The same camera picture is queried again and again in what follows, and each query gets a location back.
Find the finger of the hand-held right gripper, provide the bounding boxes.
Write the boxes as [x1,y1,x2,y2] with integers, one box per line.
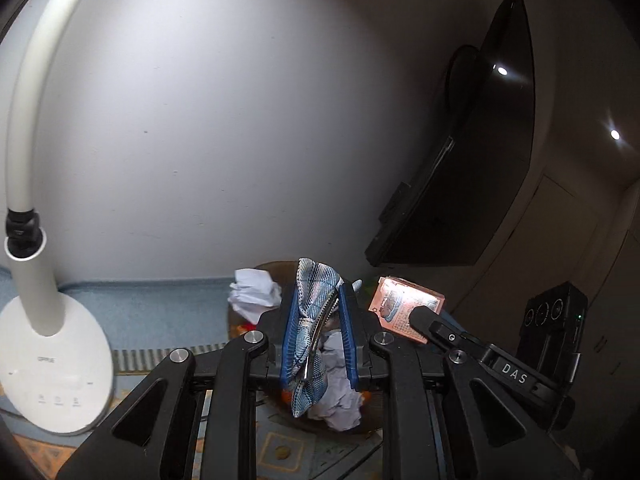
[409,304,551,396]

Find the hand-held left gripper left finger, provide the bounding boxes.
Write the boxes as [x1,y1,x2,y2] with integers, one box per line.
[55,280,301,480]

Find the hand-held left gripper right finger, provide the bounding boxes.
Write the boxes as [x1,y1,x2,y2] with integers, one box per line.
[340,282,583,480]

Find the small orange box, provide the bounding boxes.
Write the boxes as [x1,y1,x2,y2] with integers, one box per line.
[367,275,447,346]

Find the blue plaid cloth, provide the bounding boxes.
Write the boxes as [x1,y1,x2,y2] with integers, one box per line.
[290,257,346,418]

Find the gold woven basket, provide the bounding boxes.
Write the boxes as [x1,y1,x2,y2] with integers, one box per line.
[227,260,386,436]

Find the patterned woven mat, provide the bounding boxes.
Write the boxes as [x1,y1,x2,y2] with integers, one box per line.
[0,265,391,480]

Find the black monitor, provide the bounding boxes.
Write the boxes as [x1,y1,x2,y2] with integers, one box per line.
[364,0,536,268]

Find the white desk lamp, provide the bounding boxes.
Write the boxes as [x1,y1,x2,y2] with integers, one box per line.
[0,0,116,436]

